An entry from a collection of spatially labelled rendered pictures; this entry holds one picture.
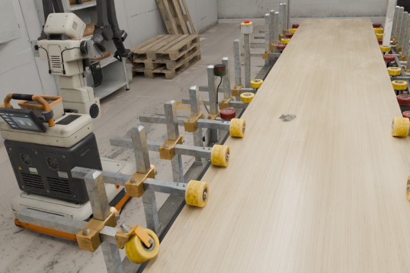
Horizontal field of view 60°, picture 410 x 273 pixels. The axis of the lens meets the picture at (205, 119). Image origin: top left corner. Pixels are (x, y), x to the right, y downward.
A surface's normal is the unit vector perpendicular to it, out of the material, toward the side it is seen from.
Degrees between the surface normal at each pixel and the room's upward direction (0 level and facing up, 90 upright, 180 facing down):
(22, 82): 90
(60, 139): 90
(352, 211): 0
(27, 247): 0
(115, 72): 90
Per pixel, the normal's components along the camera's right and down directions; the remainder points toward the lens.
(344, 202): -0.07, -0.91
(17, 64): 0.94, 0.08
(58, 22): -0.29, -0.31
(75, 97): -0.34, 0.28
